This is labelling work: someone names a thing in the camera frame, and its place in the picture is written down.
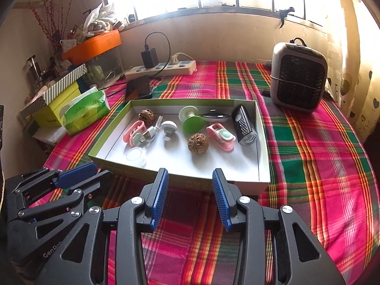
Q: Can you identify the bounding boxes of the heart print curtain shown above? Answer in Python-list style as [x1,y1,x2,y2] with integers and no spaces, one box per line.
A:
[323,0,380,137]

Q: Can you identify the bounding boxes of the black smartphone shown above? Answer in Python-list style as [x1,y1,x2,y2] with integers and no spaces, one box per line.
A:
[124,76,153,101]

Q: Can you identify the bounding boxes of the black charger adapter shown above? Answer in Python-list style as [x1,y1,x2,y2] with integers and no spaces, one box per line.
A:
[141,47,158,69]

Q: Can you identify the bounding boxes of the dried red flower branches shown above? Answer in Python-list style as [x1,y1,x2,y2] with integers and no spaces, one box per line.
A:
[31,0,81,54]

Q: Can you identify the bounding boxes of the white plug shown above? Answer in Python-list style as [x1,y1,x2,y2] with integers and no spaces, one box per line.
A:
[169,53,190,66]

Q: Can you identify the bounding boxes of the black window handle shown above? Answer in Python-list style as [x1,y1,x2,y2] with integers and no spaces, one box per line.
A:
[279,7,295,29]

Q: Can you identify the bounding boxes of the white USB charging cable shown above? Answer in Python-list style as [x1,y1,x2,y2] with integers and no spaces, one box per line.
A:
[142,116,179,143]

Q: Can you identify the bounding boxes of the green white spool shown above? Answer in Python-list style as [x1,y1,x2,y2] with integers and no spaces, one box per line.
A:
[179,106,205,134]

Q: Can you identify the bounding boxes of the orange plastic box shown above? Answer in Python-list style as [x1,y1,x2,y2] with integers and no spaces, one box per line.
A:
[62,30,122,66]

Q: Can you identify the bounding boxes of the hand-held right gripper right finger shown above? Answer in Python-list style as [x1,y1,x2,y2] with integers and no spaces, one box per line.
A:
[212,168,346,285]

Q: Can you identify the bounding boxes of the black oval key fob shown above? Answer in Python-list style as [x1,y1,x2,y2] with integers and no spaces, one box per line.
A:
[200,109,231,124]

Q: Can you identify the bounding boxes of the glass jar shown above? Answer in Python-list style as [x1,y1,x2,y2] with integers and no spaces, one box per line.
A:
[25,55,45,88]

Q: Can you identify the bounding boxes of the white plastic bag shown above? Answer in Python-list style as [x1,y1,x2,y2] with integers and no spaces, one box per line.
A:
[83,2,119,33]

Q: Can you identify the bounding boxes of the black bike light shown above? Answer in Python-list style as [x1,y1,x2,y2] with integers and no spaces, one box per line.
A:
[231,105,258,147]

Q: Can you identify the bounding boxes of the striped cardboard box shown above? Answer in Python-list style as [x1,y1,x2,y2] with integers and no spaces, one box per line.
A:
[20,63,88,116]

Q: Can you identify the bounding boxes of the white power strip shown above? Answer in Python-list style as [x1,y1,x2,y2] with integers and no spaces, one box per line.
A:
[125,60,197,81]

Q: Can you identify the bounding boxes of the grey portable heater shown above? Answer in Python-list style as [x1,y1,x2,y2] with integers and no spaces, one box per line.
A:
[270,38,328,113]

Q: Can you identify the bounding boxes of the green tissue pack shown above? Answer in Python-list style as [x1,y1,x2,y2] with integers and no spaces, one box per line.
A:
[61,86,111,136]

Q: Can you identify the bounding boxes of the clear plastic container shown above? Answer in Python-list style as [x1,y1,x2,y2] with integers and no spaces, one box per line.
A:
[86,47,124,86]

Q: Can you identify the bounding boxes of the pink cable clip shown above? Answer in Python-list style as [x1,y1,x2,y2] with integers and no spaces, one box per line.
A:
[123,120,147,147]
[206,124,236,152]

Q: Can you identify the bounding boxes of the green white cardboard box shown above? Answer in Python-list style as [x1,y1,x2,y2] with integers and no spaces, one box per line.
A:
[88,99,271,195]

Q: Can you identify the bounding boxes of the brown walnut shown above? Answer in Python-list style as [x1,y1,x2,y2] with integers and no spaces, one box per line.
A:
[139,109,157,124]
[188,133,210,155]

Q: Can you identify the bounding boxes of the black charging cable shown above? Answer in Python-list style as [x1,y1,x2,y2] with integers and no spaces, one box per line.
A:
[144,31,171,78]

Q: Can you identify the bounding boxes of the yellow cardboard box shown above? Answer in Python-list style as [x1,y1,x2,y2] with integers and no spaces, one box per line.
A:
[31,81,81,128]

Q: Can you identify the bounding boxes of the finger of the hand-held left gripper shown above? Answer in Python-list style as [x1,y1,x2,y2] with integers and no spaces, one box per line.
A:
[7,170,111,241]
[11,162,99,198]

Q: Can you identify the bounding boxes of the plaid tablecloth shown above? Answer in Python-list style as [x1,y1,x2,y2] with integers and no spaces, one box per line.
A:
[36,60,373,285]

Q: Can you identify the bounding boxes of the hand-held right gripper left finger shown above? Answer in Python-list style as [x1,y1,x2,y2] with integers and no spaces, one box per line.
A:
[34,168,170,285]

